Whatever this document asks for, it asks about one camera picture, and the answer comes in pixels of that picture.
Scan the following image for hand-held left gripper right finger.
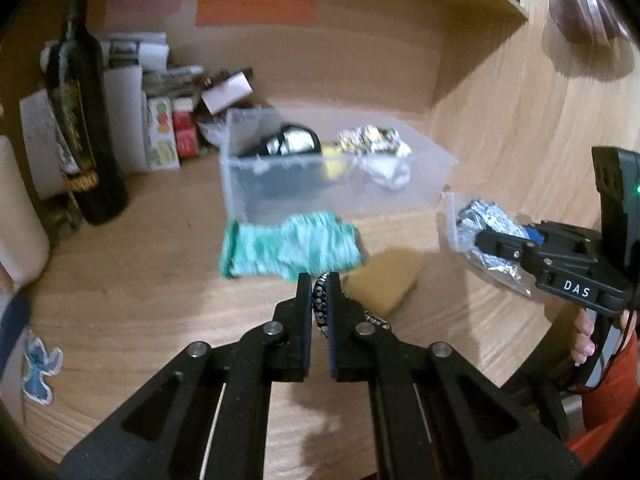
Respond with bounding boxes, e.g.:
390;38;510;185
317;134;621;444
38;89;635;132
327;272;586;480

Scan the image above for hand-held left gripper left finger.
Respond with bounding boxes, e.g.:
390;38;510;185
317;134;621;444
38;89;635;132
59;272;314;480

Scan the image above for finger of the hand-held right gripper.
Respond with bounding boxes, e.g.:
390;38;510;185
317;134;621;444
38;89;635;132
473;229;600;287
520;220;604;258

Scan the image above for black and white patterned cord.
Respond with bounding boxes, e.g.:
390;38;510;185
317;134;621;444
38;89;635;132
311;273;392;339

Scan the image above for clear bag of silver foil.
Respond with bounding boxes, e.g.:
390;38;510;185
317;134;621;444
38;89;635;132
436;191;546;297

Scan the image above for clear plastic storage box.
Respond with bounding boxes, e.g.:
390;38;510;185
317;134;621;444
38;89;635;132
218;106;460;224

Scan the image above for person's right forearm orange sleeve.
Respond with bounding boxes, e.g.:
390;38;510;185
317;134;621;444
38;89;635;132
568;328;640;466

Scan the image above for tan soft pad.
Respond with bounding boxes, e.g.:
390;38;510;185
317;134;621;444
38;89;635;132
345;249;424;313

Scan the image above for yellow soft item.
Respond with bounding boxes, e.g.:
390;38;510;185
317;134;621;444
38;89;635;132
320;144;354;181

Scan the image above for person's right hand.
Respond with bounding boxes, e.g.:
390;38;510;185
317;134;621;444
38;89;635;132
570;308;640;367

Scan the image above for green knitted cloth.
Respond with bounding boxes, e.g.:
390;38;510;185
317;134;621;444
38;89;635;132
219;212;364;282

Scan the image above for white crumpled cloth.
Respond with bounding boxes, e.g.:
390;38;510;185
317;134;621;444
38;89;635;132
356;154;412;190

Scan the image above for black and silver pouch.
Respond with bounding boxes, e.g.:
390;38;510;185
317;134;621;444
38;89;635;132
239;123;323;159

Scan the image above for crumpled foil wrapper in bin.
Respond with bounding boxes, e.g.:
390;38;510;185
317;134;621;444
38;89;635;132
337;125;413;157

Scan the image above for red small carton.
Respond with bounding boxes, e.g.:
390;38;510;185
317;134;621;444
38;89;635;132
171;98;199;158

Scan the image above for white fruit print carton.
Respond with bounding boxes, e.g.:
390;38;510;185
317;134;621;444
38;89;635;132
147;96;181;171

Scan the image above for brown round object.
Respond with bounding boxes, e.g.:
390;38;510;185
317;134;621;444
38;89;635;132
549;0;632;45

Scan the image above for white and brown box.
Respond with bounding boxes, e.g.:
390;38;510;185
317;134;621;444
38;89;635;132
200;71;254;116

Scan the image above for white tall box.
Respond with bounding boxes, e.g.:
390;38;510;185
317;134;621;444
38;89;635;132
102;65;151;177

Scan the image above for blue cartoon sticker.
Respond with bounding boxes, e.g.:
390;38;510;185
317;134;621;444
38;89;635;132
21;336;64;405

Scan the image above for dark glass wine bottle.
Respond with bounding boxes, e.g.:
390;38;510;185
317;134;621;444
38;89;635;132
45;0;130;226

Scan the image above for white paper roll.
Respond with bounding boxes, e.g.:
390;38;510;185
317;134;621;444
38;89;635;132
0;135;52;286

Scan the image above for orange paper sheet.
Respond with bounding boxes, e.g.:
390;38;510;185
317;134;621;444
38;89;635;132
194;0;319;28

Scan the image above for pink paper sheet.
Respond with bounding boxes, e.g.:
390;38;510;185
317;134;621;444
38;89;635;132
105;0;183;21

